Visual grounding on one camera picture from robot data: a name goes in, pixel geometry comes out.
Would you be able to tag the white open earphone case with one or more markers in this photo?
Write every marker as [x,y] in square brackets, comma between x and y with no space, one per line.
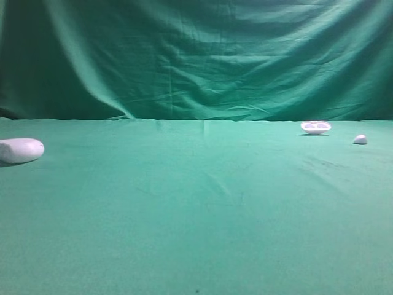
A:
[315,127]

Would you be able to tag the white oblong case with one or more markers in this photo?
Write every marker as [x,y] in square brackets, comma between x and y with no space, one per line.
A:
[21,150]

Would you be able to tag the green backdrop curtain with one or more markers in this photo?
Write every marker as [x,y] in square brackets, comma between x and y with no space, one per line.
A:
[197,60]

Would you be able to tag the green table cloth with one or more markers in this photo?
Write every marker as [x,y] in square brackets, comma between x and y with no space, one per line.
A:
[197,207]

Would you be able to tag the small white earbud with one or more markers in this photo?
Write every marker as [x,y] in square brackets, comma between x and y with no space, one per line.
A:
[360,140]

